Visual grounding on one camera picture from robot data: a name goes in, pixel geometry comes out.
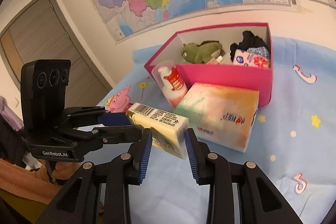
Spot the large pastel tissue pack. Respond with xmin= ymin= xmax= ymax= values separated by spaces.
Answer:
xmin=173 ymin=83 xmax=260 ymax=153

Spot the small pink tissue packet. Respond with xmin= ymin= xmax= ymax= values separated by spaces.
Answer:
xmin=233 ymin=49 xmax=271 ymax=69

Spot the blue cartoon bed sheet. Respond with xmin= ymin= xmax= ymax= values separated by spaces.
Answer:
xmin=96 ymin=36 xmax=336 ymax=224

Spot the small tube with white cap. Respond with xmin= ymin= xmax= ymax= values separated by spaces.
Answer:
xmin=206 ymin=55 xmax=224 ymax=65

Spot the pink cardboard box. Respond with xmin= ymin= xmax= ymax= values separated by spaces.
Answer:
xmin=144 ymin=22 xmax=273 ymax=108

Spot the dark cloth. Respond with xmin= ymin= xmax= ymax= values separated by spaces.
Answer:
xmin=0 ymin=115 xmax=29 ymax=167

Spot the yellow white wipes pack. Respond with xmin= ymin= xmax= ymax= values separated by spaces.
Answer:
xmin=126 ymin=102 xmax=190 ymax=160

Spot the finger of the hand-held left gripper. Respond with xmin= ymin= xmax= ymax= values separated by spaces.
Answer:
xmin=64 ymin=106 xmax=132 ymax=129
xmin=74 ymin=126 xmax=144 ymax=147

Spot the black cloth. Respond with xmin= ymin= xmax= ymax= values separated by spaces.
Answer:
xmin=230 ymin=31 xmax=269 ymax=62

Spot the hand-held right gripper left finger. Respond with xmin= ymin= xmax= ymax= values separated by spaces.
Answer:
xmin=31 ymin=128 xmax=153 ymax=224

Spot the person's left forearm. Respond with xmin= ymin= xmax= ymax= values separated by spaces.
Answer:
xmin=0 ymin=158 xmax=82 ymax=203

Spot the green plush frog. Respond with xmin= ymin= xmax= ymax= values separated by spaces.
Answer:
xmin=180 ymin=41 xmax=226 ymax=64

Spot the brown wooden door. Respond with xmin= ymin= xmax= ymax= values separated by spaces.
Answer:
xmin=0 ymin=0 xmax=113 ymax=122

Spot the blue checkered cloth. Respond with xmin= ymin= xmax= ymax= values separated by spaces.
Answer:
xmin=247 ymin=47 xmax=271 ymax=59

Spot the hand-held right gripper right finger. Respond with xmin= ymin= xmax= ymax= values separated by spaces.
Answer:
xmin=184 ymin=128 xmax=305 ymax=224

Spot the white red-label tube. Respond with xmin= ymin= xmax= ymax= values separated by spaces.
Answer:
xmin=151 ymin=60 xmax=188 ymax=109

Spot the purple cloth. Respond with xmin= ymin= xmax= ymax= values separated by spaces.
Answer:
xmin=0 ymin=97 xmax=24 ymax=131

